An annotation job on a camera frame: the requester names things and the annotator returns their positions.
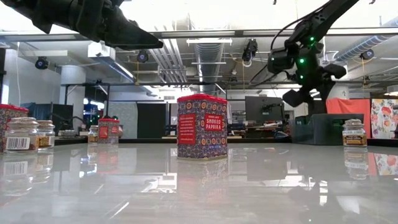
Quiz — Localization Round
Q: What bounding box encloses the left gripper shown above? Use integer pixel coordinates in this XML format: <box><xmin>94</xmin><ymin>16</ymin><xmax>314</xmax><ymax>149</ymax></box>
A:
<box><xmin>70</xmin><ymin>0</ymin><xmax>164</xmax><ymax>50</ymax></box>

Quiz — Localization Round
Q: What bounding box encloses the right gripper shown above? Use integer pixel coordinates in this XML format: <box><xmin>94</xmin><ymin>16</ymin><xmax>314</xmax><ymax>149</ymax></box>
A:
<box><xmin>282</xmin><ymin>30</ymin><xmax>348</xmax><ymax>108</ymax></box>

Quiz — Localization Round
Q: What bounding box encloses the glass spice jar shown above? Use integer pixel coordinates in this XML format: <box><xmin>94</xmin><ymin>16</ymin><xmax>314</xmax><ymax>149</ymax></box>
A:
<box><xmin>88</xmin><ymin>124</ymin><xmax>100</xmax><ymax>145</ymax></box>
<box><xmin>36</xmin><ymin>119</ymin><xmax>56</xmax><ymax>151</ymax></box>
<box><xmin>5</xmin><ymin>116</ymin><xmax>40</xmax><ymax>154</ymax></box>
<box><xmin>341</xmin><ymin>118</ymin><xmax>368</xmax><ymax>147</ymax></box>

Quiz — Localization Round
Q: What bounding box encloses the red smoked paprika tin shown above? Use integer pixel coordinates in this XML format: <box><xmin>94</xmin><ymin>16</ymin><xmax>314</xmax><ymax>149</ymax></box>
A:
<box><xmin>98</xmin><ymin>118</ymin><xmax>121</xmax><ymax>145</ymax></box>
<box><xmin>176</xmin><ymin>93</ymin><xmax>229</xmax><ymax>162</ymax></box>
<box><xmin>0</xmin><ymin>103</ymin><xmax>29</xmax><ymax>154</ymax></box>

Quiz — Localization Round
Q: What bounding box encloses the orange cloth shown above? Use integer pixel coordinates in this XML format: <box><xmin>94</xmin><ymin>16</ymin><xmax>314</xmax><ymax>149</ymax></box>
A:
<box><xmin>325</xmin><ymin>97</ymin><xmax>373</xmax><ymax>140</ymax></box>

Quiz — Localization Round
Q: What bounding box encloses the dark grey plastic bin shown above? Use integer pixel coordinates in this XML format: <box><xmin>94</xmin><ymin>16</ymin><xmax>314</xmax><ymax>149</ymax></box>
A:
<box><xmin>292</xmin><ymin>113</ymin><xmax>365</xmax><ymax>146</ymax></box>

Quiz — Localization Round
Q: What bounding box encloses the black computer monitor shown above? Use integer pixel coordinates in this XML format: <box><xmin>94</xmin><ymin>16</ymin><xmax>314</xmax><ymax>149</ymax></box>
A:
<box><xmin>244</xmin><ymin>95</ymin><xmax>285</xmax><ymax>124</ymax></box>

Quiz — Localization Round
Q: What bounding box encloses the floral patterned cloth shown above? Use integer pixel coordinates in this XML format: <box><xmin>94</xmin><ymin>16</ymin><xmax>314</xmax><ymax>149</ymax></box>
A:
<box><xmin>370</xmin><ymin>98</ymin><xmax>398</xmax><ymax>140</ymax></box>

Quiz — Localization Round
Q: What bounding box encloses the black partition panel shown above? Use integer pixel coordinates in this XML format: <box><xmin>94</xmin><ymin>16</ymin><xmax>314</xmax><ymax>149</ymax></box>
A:
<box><xmin>136</xmin><ymin>102</ymin><xmax>168</xmax><ymax>139</ymax></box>

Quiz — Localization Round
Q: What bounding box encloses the grey overhead beam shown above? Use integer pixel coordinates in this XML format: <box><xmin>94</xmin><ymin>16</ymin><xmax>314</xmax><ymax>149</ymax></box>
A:
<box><xmin>0</xmin><ymin>27</ymin><xmax>398</xmax><ymax>40</ymax></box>

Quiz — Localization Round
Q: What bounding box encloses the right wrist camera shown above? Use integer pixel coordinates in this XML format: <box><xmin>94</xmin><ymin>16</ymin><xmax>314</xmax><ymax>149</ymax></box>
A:
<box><xmin>267</xmin><ymin>47</ymin><xmax>295</xmax><ymax>75</ymax></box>

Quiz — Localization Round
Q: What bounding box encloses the black background rack frame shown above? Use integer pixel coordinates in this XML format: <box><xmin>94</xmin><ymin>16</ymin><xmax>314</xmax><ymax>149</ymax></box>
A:
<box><xmin>60</xmin><ymin>80</ymin><xmax>398</xmax><ymax>139</ymax></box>

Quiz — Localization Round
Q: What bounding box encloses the silver ventilation duct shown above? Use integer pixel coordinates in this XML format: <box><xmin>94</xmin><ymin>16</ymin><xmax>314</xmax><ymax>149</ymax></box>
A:
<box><xmin>193</xmin><ymin>42</ymin><xmax>226</xmax><ymax>96</ymax></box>
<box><xmin>333</xmin><ymin>16</ymin><xmax>398</xmax><ymax>62</ymax></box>

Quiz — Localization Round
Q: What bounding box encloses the black ceiling camera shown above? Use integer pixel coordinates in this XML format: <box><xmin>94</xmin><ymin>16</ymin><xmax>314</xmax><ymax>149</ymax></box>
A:
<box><xmin>241</xmin><ymin>39</ymin><xmax>259</xmax><ymax>63</ymax></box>

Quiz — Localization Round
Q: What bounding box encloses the black table frame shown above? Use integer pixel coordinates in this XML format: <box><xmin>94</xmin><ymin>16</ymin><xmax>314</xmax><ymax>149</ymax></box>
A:
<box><xmin>54</xmin><ymin>136</ymin><xmax>398</xmax><ymax>147</ymax></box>

